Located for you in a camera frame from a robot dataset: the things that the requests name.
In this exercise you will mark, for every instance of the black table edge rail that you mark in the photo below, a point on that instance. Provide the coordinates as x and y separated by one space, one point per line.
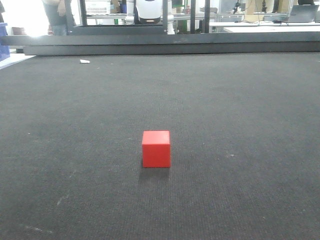
151 44

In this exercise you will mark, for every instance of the small white paper scrap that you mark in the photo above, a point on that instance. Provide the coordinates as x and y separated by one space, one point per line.
83 61

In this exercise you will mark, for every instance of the person in dark clothes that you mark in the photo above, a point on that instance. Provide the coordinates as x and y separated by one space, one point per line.
55 11

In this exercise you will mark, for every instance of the grey laptop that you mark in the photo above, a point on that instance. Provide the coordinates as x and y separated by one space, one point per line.
303 13

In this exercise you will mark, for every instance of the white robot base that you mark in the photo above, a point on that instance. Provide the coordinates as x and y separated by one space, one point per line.
149 12

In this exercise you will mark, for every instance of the black metal frame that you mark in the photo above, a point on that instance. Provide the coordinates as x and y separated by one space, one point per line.
111 30

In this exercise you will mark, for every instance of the red magnetic cube block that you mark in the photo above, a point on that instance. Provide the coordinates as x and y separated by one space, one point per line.
156 149

